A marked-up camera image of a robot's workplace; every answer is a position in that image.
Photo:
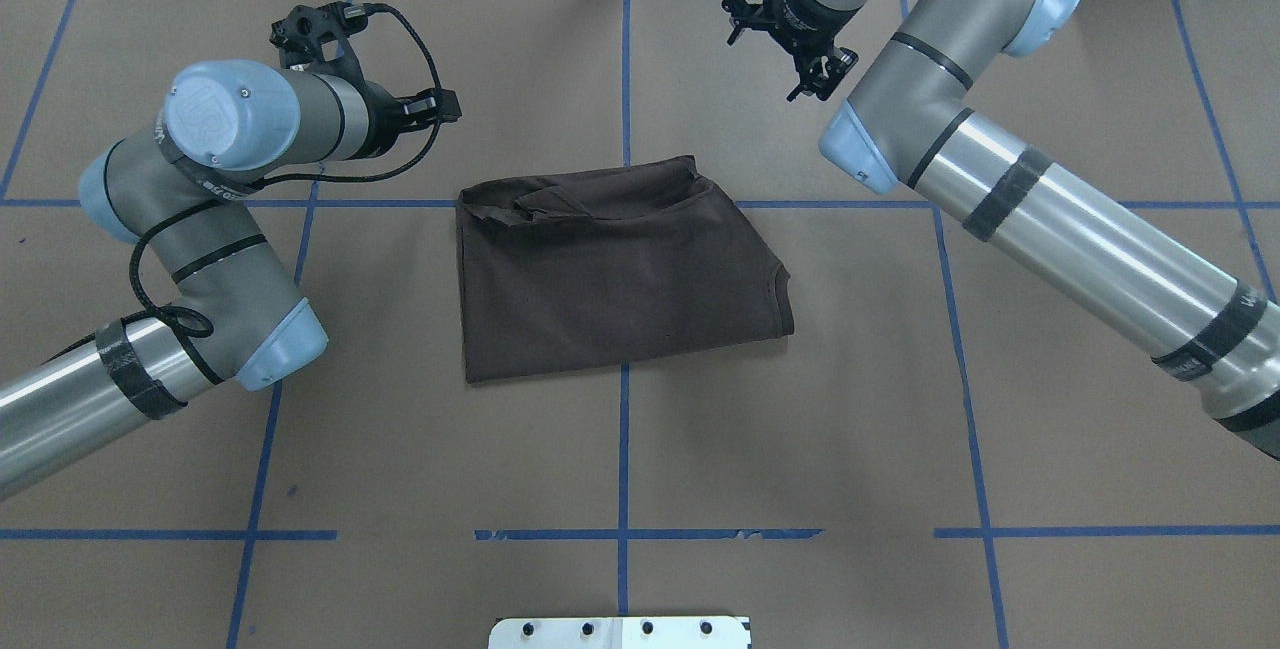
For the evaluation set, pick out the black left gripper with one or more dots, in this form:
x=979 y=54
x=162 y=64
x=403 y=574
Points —
x=383 y=122

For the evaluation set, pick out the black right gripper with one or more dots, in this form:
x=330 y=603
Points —
x=806 y=13

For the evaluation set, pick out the dark brown t-shirt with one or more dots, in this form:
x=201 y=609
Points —
x=606 y=267

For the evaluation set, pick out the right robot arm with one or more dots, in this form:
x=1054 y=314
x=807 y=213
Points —
x=903 y=73

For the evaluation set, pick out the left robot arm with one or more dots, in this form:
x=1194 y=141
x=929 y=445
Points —
x=216 y=303

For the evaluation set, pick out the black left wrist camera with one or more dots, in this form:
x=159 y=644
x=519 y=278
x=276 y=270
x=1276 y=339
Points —
x=316 y=39

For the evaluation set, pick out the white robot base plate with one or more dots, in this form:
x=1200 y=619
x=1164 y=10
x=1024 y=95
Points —
x=672 y=631

